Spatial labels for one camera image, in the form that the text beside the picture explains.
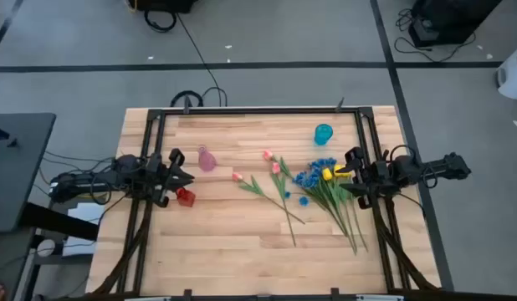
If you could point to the purple ribbed glass vase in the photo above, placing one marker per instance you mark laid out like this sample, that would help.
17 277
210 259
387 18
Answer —
207 162

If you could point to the red ribbed glass vase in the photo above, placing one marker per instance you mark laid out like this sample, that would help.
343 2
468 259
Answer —
186 198

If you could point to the white flat panel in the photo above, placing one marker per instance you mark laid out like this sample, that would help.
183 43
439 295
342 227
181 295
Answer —
85 217

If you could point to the black equipment case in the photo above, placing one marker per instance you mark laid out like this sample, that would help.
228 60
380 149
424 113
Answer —
166 5

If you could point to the white round disc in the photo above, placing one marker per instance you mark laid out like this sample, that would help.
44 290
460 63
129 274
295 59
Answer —
45 247

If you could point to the black metal table frame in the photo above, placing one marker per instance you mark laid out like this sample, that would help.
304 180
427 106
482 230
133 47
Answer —
258 110

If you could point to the white container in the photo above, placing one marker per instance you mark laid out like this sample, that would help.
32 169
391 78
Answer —
513 79

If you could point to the white strip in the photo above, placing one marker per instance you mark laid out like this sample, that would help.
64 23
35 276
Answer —
380 298
147 299

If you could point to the teal glass vase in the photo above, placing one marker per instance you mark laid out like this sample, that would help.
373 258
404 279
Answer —
322 134

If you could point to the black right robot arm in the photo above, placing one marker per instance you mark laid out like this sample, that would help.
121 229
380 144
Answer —
442 168

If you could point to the large black box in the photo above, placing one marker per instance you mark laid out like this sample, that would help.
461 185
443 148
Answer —
451 21

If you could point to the small black desk item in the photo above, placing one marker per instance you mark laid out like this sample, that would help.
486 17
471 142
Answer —
12 143

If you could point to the yellow artificial tulip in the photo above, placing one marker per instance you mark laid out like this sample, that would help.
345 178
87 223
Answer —
339 168
326 173

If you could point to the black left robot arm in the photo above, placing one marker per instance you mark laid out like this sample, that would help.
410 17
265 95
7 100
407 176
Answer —
95 180

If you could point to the black desk support bar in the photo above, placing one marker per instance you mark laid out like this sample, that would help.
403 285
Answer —
57 220

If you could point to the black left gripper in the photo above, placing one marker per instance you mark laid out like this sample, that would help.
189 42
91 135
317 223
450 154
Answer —
159 177

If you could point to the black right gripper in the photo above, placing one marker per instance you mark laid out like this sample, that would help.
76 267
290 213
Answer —
373 177

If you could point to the dark grey desk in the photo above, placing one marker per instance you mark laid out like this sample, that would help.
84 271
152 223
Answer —
20 167

